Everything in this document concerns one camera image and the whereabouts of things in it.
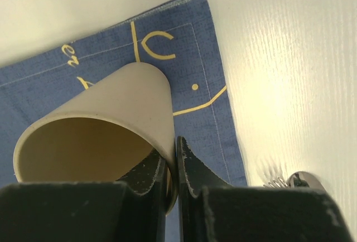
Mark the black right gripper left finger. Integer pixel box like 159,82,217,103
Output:
1,151,167,241

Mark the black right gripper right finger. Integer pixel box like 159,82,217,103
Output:
177,137,352,241

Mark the beige cup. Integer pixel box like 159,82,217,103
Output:
13,62,178,212

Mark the blue cloth placemat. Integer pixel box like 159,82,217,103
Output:
0,0,249,242

